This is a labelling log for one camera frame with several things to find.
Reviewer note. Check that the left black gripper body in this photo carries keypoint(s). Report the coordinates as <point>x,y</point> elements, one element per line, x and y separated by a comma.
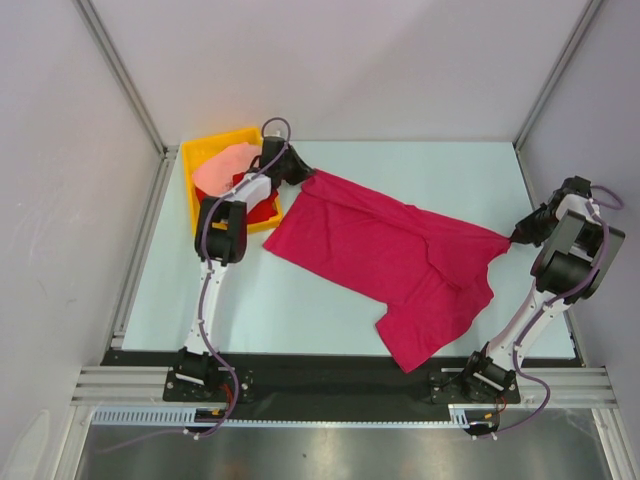
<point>290,169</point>

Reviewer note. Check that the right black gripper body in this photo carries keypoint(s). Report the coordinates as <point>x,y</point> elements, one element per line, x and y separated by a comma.
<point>536,227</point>

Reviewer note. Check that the magenta t shirt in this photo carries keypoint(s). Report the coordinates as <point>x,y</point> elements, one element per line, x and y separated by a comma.
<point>431,271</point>

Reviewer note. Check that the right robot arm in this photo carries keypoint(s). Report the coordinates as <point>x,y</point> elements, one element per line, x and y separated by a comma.
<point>577,248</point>

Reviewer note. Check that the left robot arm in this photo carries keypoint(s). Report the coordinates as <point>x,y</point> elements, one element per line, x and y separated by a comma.
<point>221,241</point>

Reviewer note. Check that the red t shirt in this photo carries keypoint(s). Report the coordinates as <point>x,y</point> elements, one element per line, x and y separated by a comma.
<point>258,211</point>

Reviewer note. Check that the light pink t shirt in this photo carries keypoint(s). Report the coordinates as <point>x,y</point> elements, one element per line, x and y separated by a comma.
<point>216,175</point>

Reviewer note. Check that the yellow plastic bin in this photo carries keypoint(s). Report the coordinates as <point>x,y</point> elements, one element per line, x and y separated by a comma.
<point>196,152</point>

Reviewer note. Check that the left aluminium frame post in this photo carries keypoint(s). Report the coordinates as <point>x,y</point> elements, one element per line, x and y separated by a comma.
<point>111,56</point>

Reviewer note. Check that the aluminium frame post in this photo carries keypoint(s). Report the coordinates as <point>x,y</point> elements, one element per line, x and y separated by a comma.
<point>111,56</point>
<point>574,41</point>

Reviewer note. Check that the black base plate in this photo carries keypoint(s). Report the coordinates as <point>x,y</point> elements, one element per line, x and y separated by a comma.
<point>268,383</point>

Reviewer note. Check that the right aluminium frame post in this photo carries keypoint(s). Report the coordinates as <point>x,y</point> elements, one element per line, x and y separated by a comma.
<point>574,41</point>

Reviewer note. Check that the white slotted cable duct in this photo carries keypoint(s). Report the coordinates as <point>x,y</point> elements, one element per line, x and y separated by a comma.
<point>430,416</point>

